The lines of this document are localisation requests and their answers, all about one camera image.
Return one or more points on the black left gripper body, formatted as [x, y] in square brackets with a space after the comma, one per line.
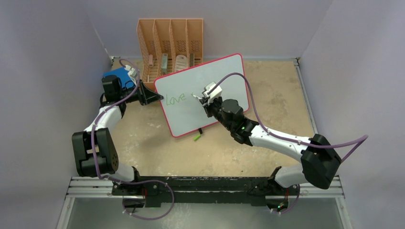
[133, 98]

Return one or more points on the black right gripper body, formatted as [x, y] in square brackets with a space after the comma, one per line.
[214, 109]

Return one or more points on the green marker cap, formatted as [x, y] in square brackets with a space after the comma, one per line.
[197, 137]

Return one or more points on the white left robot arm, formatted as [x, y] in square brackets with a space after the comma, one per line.
[94, 150]

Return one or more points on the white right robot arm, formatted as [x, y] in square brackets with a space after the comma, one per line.
[317, 161]

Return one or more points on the pink-framed whiteboard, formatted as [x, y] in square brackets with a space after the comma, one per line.
[183, 112]

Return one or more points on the orange plastic file organizer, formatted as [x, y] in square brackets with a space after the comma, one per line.
[162, 40]

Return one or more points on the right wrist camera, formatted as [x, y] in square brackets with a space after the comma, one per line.
[210, 92]

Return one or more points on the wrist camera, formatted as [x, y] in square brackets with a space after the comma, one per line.
[132, 73]
[210, 92]

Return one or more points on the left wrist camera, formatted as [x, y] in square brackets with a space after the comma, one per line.
[132, 73]

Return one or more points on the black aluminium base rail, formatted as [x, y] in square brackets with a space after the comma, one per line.
[256, 191]

